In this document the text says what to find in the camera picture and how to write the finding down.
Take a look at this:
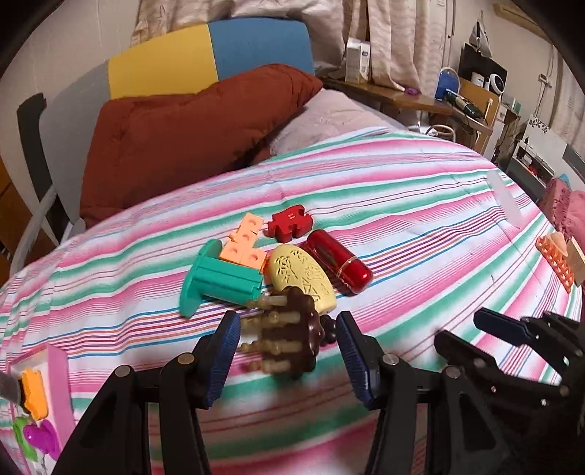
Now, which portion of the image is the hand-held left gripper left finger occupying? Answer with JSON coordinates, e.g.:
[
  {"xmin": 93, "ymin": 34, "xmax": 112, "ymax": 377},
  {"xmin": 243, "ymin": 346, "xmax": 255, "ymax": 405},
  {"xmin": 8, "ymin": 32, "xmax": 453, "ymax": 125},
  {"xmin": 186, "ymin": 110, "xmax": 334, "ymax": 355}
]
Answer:
[{"xmin": 50, "ymin": 311, "xmax": 241, "ymax": 475}]

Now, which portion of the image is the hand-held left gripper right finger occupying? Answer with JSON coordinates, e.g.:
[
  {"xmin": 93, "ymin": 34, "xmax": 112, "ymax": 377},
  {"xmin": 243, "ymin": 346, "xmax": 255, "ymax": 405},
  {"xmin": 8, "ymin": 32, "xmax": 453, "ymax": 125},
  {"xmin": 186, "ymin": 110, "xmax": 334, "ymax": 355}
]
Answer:
[{"xmin": 335, "ymin": 312, "xmax": 513, "ymax": 475}]

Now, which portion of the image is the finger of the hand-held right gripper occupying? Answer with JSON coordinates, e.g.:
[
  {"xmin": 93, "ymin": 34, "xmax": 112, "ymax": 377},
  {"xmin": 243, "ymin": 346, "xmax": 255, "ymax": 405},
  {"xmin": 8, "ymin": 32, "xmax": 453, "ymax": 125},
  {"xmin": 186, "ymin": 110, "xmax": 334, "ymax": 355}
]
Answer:
[
  {"xmin": 473, "ymin": 308, "xmax": 585, "ymax": 362},
  {"xmin": 433, "ymin": 331, "xmax": 570, "ymax": 413}
]

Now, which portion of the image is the brown wooden massager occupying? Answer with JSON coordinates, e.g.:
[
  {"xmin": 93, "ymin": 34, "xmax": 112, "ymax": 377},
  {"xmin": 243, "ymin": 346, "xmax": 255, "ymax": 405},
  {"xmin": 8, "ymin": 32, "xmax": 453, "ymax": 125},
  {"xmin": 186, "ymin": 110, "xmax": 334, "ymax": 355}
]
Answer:
[{"xmin": 238, "ymin": 288, "xmax": 339, "ymax": 380}]

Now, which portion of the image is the teal plastic spool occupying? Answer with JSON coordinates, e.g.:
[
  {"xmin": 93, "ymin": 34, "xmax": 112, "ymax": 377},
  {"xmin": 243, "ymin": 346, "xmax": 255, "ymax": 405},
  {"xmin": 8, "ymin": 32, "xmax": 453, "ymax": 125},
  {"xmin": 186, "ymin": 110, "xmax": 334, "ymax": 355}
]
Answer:
[{"xmin": 179, "ymin": 239, "xmax": 265, "ymax": 318}]

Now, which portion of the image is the orange toothed plastic piece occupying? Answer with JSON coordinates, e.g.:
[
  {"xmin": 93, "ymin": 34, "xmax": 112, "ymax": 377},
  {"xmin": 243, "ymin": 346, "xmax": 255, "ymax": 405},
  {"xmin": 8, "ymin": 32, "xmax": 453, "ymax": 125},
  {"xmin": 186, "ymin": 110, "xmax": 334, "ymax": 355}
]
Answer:
[{"xmin": 536, "ymin": 232, "xmax": 574, "ymax": 293}]

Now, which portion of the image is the red glossy capsule case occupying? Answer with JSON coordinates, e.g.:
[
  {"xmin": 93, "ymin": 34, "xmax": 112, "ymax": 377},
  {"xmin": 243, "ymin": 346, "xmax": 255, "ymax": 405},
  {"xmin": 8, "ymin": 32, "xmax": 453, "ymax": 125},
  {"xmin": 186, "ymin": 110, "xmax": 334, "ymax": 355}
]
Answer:
[{"xmin": 302, "ymin": 229, "xmax": 373, "ymax": 295}]

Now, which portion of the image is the yellow carved oval block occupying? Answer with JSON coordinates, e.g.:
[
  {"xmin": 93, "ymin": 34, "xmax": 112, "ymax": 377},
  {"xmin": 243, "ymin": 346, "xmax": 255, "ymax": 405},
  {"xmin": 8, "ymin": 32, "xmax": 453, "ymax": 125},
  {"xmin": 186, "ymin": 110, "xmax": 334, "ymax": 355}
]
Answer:
[{"xmin": 267, "ymin": 244, "xmax": 338, "ymax": 316}]

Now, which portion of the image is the peach building block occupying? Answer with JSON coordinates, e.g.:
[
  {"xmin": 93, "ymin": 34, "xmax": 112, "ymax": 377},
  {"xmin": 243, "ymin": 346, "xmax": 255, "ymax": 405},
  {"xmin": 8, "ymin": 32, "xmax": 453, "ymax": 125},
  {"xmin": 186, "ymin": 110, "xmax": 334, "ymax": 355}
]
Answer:
[{"xmin": 218, "ymin": 212, "xmax": 267, "ymax": 275}]

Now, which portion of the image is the red wooden puzzle piece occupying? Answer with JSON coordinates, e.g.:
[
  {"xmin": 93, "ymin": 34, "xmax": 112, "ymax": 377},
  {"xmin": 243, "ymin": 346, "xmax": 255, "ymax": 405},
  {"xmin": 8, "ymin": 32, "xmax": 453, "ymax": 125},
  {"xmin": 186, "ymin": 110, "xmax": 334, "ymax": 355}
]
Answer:
[{"xmin": 267, "ymin": 205, "xmax": 314, "ymax": 243}]

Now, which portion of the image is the pink shallow tray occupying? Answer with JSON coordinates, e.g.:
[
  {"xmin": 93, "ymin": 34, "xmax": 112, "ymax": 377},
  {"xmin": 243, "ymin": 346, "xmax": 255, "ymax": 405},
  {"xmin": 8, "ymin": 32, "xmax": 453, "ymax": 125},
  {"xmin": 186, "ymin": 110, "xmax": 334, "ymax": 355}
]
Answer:
[{"xmin": 0, "ymin": 343, "xmax": 76, "ymax": 475}]

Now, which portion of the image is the orange plastic toy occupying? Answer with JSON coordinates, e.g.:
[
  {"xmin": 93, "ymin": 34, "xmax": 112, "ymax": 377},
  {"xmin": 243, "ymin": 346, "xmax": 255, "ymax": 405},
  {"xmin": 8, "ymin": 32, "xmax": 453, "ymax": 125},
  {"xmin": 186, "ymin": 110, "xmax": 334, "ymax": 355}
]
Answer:
[{"xmin": 19, "ymin": 369, "xmax": 49, "ymax": 421}]

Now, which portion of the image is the purple plastic toy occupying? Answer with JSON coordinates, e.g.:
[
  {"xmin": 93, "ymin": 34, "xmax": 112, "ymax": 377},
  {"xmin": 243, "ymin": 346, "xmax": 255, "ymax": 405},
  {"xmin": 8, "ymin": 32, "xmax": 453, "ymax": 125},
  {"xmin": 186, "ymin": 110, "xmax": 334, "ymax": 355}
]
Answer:
[{"xmin": 23, "ymin": 420, "xmax": 61, "ymax": 461}]

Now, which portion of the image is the grey plastic block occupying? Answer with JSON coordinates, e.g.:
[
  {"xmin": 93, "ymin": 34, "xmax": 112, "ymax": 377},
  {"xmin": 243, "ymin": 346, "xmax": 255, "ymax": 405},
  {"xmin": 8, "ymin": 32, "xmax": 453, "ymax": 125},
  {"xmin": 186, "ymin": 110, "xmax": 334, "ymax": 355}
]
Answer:
[{"xmin": 0, "ymin": 372, "xmax": 21, "ymax": 405}]

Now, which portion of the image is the green plastic toy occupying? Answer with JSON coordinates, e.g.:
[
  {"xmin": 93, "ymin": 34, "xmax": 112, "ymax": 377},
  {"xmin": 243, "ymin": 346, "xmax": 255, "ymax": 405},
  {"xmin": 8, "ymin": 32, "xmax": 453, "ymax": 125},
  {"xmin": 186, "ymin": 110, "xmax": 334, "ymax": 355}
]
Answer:
[{"xmin": 13, "ymin": 417, "xmax": 39, "ymax": 462}]

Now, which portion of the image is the pink cloth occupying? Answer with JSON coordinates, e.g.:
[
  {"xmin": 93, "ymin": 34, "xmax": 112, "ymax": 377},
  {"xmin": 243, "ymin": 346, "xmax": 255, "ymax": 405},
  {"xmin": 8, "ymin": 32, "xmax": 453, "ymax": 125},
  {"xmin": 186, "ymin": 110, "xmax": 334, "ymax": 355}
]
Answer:
[{"xmin": 539, "ymin": 176, "xmax": 585, "ymax": 238}]

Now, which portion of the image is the pink green striped blanket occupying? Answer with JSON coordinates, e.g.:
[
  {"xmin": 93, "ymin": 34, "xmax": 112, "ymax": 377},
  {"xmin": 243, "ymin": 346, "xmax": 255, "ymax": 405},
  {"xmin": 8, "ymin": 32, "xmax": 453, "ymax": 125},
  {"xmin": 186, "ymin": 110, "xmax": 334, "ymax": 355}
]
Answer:
[{"xmin": 0, "ymin": 125, "xmax": 585, "ymax": 475}]

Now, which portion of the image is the white cabinet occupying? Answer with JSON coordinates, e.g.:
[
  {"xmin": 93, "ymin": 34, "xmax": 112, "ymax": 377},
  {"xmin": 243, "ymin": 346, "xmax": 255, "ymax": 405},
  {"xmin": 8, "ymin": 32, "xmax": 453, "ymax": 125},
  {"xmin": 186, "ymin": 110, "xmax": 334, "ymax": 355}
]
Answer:
[{"xmin": 507, "ymin": 119, "xmax": 585, "ymax": 183}]

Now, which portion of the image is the cardboard box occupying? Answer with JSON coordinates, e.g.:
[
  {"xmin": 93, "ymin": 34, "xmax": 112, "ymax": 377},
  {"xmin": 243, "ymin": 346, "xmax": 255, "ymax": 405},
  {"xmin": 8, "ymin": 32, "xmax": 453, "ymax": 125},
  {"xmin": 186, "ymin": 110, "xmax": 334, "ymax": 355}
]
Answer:
[{"xmin": 459, "ymin": 77, "xmax": 500, "ymax": 125}]

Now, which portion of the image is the green power drill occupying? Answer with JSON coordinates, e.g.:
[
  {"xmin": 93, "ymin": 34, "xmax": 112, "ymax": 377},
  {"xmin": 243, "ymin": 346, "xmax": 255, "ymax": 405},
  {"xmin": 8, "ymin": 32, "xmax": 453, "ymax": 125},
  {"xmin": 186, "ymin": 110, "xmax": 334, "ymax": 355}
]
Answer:
[{"xmin": 445, "ymin": 89, "xmax": 485, "ymax": 120}]

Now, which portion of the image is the rust brown pillow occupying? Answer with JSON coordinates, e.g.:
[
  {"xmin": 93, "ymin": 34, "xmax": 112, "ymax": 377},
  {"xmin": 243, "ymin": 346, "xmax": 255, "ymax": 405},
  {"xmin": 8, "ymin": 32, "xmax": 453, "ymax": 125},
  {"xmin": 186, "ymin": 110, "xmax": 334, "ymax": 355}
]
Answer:
[{"xmin": 80, "ymin": 64, "xmax": 324, "ymax": 228}]

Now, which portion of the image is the white foam wrapped bar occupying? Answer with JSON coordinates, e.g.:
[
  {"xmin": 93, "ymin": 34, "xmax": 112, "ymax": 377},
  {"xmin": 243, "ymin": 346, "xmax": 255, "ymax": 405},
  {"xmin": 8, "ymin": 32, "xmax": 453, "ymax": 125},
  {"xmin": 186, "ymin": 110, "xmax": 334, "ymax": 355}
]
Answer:
[{"xmin": 11, "ymin": 187, "xmax": 58, "ymax": 275}]

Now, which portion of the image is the pale starfish print curtain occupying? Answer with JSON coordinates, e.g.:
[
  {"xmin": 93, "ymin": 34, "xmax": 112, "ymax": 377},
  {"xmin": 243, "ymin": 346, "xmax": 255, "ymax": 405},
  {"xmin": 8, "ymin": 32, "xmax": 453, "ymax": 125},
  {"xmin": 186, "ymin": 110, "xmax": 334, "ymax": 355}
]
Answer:
[
  {"xmin": 130, "ymin": 0, "xmax": 458, "ymax": 87},
  {"xmin": 544, "ymin": 46, "xmax": 585, "ymax": 133}
]

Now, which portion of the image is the pale pink pillow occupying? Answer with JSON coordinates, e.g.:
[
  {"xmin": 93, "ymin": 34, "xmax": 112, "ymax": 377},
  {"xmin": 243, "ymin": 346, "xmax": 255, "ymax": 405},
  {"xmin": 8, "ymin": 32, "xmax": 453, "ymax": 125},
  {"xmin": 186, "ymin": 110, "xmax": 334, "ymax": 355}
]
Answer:
[{"xmin": 269, "ymin": 89, "xmax": 403, "ymax": 157}]

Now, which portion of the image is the blue white device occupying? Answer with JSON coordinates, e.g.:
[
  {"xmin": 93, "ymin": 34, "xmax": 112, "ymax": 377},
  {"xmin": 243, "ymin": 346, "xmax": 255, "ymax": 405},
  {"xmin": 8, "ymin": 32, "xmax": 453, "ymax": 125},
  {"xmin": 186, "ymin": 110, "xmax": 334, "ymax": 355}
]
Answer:
[{"xmin": 434, "ymin": 68, "xmax": 460, "ymax": 101}]

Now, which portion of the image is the wooden side shelf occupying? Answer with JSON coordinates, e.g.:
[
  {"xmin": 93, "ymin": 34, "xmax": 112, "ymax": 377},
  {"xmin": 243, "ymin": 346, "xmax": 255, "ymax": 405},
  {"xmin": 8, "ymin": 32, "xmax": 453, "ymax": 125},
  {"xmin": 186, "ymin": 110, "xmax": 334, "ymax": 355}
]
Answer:
[{"xmin": 320, "ymin": 75, "xmax": 494, "ymax": 138}]

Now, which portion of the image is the black box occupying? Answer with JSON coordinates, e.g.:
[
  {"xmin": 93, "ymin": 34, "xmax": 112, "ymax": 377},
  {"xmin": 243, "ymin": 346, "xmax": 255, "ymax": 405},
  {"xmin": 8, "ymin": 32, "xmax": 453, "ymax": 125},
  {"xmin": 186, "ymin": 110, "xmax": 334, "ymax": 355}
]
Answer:
[{"xmin": 458, "ymin": 43, "xmax": 508, "ymax": 92}]

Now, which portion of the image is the grey clothes iron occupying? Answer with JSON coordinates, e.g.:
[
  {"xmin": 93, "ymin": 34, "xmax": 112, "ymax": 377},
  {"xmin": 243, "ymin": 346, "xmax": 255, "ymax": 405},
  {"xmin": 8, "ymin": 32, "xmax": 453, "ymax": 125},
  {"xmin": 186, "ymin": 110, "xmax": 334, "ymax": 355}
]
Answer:
[{"xmin": 466, "ymin": 18, "xmax": 493, "ymax": 58}]

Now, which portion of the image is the grey yellow blue headboard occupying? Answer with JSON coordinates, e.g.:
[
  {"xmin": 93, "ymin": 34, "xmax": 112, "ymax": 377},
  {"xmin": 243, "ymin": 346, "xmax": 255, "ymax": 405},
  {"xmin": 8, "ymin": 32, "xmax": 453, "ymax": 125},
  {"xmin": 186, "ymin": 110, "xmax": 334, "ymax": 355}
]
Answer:
[{"xmin": 39, "ymin": 18, "xmax": 316, "ymax": 215}]

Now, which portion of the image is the plain white box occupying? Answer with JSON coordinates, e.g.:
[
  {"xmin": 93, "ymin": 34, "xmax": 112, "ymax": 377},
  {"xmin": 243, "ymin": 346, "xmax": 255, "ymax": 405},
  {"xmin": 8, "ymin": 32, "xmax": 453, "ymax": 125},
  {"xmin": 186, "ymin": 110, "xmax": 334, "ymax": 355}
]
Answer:
[{"xmin": 345, "ymin": 37, "xmax": 362, "ymax": 83}]

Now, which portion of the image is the white cable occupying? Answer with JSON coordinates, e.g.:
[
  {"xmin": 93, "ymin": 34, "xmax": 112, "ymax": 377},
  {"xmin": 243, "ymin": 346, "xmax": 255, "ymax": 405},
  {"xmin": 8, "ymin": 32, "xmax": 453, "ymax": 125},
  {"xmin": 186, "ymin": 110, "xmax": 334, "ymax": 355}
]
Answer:
[{"xmin": 425, "ymin": 123, "xmax": 458, "ymax": 142}]

